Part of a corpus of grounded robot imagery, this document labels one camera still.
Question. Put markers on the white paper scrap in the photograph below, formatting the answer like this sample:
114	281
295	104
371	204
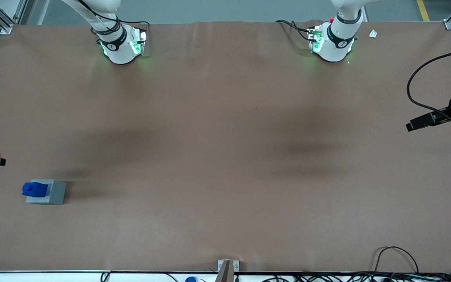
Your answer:
373	33

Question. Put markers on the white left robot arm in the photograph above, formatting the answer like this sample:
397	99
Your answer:
335	43

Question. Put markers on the blue plastic block part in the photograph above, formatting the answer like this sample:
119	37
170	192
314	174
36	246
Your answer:
35	188

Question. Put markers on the blue round cap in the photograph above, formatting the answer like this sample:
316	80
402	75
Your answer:
191	279

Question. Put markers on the gray square base with socket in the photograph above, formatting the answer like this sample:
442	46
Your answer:
57	192

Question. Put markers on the brown table cover mat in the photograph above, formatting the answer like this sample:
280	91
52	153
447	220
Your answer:
225	156

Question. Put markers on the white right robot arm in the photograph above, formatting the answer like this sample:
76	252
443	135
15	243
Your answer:
118	47

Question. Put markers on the metal table edge bracket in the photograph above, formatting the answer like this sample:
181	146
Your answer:
220	264

